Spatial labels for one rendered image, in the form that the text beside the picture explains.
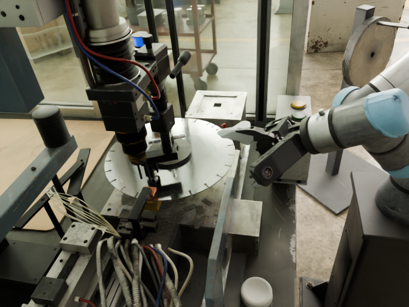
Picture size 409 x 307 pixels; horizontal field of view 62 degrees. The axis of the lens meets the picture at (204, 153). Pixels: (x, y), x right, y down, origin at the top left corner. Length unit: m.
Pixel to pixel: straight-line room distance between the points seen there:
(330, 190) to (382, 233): 1.16
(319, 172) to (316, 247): 0.56
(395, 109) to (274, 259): 0.48
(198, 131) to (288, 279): 0.43
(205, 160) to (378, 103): 0.42
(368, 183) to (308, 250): 0.81
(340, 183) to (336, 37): 2.11
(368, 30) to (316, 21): 2.14
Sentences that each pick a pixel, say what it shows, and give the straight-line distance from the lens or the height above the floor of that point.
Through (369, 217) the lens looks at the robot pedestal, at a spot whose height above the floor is 0.75.
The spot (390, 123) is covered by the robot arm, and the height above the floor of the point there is 1.18.
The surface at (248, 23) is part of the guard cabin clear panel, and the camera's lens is 1.16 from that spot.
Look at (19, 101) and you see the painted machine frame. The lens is 0.59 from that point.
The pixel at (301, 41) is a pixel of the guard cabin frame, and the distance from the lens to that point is 1.15.
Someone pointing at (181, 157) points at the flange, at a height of 0.96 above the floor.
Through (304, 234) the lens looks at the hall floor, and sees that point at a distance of 1.91.
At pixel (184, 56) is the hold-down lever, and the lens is 0.69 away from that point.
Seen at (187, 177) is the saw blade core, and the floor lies 0.95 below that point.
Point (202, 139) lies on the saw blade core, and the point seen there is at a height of 0.95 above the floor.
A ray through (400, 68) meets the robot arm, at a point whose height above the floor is 1.17.
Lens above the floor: 1.47
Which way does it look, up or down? 38 degrees down
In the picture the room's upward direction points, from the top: 6 degrees counter-clockwise
